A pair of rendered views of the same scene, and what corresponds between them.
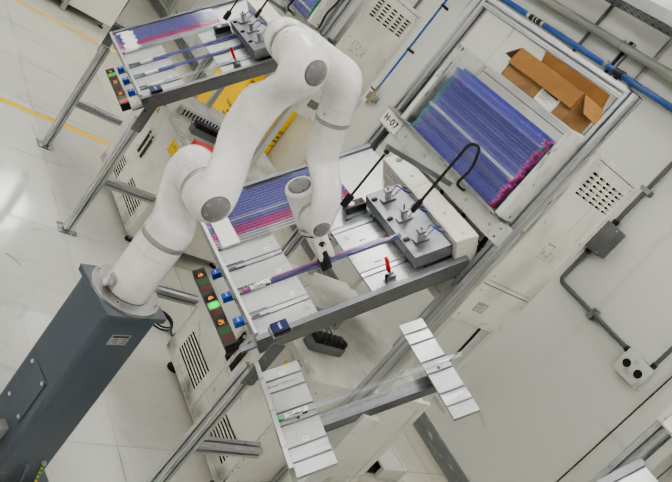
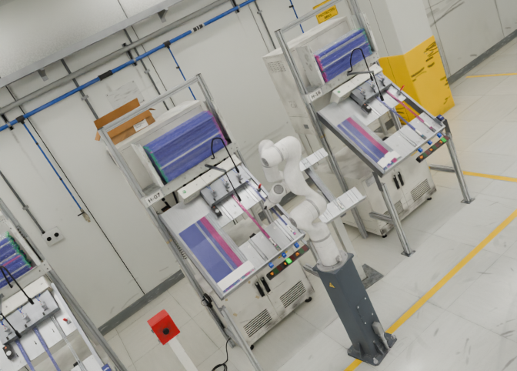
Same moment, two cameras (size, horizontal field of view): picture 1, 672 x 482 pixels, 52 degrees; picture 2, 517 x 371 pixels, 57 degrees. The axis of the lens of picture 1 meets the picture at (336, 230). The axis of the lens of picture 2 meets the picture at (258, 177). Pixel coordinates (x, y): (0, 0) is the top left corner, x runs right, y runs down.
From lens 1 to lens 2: 2.75 m
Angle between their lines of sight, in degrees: 63
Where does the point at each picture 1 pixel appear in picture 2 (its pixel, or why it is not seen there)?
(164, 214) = (321, 226)
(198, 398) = (276, 314)
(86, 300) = (345, 271)
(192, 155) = (305, 210)
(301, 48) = (294, 141)
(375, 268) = (252, 197)
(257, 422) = (295, 269)
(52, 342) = (353, 294)
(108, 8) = not seen: outside the picture
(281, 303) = (281, 230)
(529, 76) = (124, 129)
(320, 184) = not seen: hidden behind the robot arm
